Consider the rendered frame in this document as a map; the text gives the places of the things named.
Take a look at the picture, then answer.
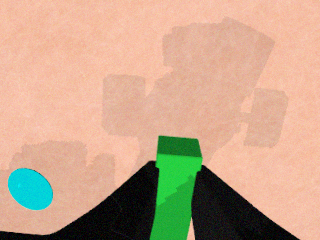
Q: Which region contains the green rectangular post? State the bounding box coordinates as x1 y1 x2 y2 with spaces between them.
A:
149 135 203 240

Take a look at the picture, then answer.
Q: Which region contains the cyan circle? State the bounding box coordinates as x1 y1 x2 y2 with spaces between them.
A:
8 168 53 211

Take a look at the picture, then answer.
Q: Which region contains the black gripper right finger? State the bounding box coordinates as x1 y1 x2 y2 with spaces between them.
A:
191 165 300 240

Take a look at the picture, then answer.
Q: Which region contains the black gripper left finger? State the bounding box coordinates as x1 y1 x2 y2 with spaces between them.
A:
0 160 160 240

